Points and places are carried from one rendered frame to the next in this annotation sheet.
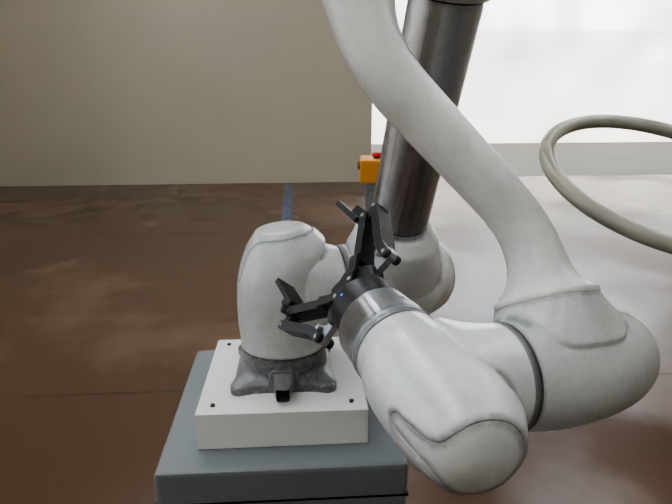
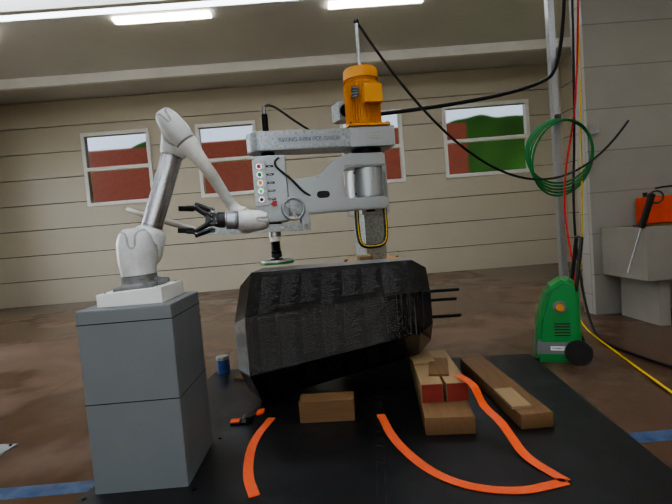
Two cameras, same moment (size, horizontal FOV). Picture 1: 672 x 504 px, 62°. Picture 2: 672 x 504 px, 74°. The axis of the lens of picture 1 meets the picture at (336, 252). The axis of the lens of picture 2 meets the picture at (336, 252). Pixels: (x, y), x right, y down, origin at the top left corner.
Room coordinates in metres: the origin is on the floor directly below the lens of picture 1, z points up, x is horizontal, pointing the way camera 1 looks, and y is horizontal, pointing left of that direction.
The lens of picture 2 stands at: (-0.09, 2.08, 1.06)
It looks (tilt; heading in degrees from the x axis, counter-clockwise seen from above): 3 degrees down; 273
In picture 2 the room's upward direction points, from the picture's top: 5 degrees counter-clockwise
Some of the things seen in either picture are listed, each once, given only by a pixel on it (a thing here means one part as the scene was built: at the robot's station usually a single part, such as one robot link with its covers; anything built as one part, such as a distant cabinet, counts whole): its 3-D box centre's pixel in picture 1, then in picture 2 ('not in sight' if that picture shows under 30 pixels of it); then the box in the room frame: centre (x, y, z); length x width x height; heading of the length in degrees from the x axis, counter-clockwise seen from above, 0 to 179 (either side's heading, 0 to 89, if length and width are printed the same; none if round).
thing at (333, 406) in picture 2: not in sight; (327, 406); (0.15, -0.33, 0.07); 0.30 x 0.12 x 0.12; 179
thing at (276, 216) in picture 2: not in sight; (283, 191); (0.37, -0.82, 1.32); 0.36 x 0.22 x 0.45; 14
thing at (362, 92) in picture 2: not in sight; (362, 99); (-0.20, -0.95, 1.90); 0.31 x 0.28 x 0.40; 104
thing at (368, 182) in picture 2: not in sight; (368, 182); (-0.20, -0.97, 1.35); 0.19 x 0.19 x 0.20
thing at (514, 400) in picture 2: not in sight; (511, 397); (-0.83, -0.24, 0.10); 0.25 x 0.10 x 0.01; 93
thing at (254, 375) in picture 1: (283, 360); (144, 280); (0.90, 0.09, 0.89); 0.22 x 0.18 x 0.06; 4
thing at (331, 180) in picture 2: not in sight; (330, 191); (0.06, -0.89, 1.31); 0.74 x 0.23 x 0.49; 14
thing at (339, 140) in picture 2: not in sight; (320, 144); (0.10, -0.89, 1.62); 0.96 x 0.25 x 0.17; 14
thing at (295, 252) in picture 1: (287, 284); (136, 251); (0.93, 0.09, 1.03); 0.18 x 0.16 x 0.22; 106
